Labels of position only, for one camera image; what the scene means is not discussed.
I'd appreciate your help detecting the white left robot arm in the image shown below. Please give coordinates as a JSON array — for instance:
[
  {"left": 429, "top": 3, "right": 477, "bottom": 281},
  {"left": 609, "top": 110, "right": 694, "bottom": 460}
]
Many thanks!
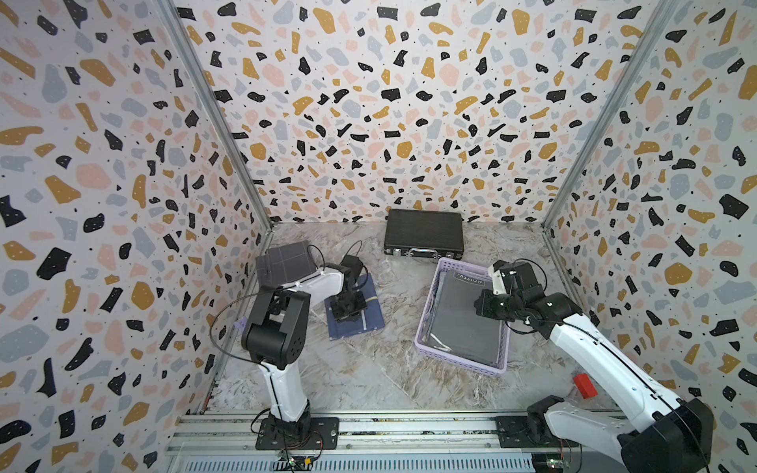
[{"left": 242, "top": 254, "right": 369, "bottom": 443}]

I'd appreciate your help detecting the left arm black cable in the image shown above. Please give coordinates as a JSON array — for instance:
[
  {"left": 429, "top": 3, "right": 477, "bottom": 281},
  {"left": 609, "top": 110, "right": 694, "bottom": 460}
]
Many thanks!
[{"left": 208, "top": 292, "right": 261, "bottom": 365}]

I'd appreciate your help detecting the red block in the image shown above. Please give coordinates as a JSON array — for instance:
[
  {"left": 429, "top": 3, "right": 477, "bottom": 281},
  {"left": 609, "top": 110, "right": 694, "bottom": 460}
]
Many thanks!
[{"left": 573, "top": 374, "right": 599, "bottom": 399}]

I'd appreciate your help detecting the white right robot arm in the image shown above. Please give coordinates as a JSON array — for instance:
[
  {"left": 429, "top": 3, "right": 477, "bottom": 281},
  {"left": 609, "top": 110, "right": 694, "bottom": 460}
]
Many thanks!
[{"left": 474, "top": 260, "right": 715, "bottom": 472}]

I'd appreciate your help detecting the plain dark grey pillowcase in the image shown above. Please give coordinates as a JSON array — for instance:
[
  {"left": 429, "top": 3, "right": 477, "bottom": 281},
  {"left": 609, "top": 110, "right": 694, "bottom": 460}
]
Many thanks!
[{"left": 421, "top": 270, "right": 502, "bottom": 367}]

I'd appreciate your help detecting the black hard briefcase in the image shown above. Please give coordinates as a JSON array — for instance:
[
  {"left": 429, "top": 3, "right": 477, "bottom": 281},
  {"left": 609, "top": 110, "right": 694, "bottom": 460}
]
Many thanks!
[{"left": 384, "top": 209, "right": 464, "bottom": 260}]

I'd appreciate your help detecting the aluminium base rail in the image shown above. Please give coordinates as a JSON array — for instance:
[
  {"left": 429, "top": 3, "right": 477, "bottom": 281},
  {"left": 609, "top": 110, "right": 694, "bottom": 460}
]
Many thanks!
[{"left": 164, "top": 410, "right": 675, "bottom": 473}]

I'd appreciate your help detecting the purple plastic basket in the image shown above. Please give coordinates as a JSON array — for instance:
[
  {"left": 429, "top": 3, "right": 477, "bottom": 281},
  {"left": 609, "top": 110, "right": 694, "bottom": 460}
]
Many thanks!
[{"left": 414, "top": 258, "right": 510, "bottom": 376}]

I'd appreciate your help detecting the grey checked pillowcase left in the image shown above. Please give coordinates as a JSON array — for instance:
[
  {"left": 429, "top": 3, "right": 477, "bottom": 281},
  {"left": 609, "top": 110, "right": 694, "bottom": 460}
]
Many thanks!
[{"left": 255, "top": 240, "right": 319, "bottom": 290}]

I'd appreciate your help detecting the navy blue checked pillowcase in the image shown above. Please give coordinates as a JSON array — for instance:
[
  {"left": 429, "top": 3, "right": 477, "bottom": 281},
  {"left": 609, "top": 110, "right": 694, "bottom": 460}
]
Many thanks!
[{"left": 324, "top": 275, "right": 386, "bottom": 340}]

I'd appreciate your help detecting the right corner aluminium post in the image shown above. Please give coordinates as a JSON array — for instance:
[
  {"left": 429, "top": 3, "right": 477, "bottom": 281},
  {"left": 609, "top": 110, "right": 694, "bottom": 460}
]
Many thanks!
[{"left": 541, "top": 0, "right": 679, "bottom": 236}]

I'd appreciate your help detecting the left corner aluminium post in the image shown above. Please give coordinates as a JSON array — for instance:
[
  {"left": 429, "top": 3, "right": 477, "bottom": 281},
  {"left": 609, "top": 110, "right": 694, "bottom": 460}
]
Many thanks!
[{"left": 153, "top": 0, "right": 273, "bottom": 234}]

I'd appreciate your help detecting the corner aluminium post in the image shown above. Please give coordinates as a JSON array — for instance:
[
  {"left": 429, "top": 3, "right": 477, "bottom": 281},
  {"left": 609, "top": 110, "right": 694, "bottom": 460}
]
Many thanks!
[
  {"left": 153, "top": 0, "right": 273, "bottom": 234},
  {"left": 541, "top": 0, "right": 679, "bottom": 236}
]

